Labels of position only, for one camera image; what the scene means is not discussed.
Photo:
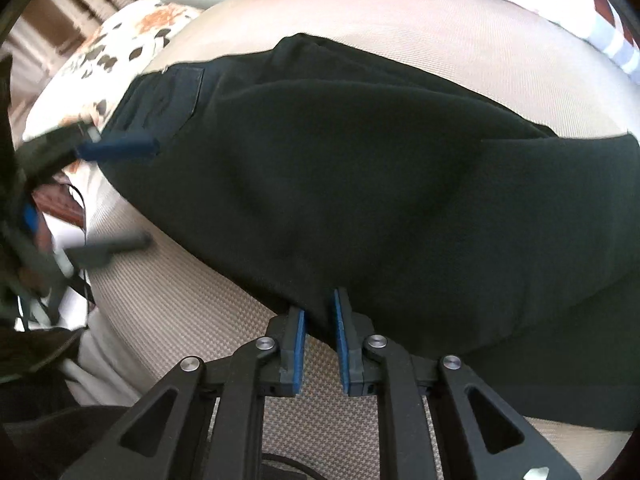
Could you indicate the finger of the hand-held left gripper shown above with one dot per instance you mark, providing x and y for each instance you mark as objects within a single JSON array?
[
  {"x": 110, "y": 249},
  {"x": 120, "y": 149}
]

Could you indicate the checked orange white blanket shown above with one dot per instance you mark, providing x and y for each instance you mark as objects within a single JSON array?
[{"x": 590, "y": 5}]

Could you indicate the person's dark clothed leg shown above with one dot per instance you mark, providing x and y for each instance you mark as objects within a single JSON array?
[{"x": 45, "y": 410}]

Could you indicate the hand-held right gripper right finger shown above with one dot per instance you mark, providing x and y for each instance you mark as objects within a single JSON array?
[{"x": 342, "y": 345}]

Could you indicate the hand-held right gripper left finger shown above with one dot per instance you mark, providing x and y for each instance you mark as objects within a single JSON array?
[{"x": 299, "y": 350}]

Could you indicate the black pants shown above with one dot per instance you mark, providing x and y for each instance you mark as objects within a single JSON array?
[{"x": 350, "y": 185}]

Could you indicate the floral brown white pillow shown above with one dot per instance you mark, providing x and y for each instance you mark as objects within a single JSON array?
[{"x": 125, "y": 40}]

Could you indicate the brown wooden furniture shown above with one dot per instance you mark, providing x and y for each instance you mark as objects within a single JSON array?
[{"x": 45, "y": 15}]

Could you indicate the beige woven bed mat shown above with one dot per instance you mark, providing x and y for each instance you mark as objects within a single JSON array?
[{"x": 400, "y": 15}]

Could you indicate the white bed sheet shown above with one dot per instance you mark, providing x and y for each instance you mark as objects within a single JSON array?
[{"x": 100, "y": 360}]

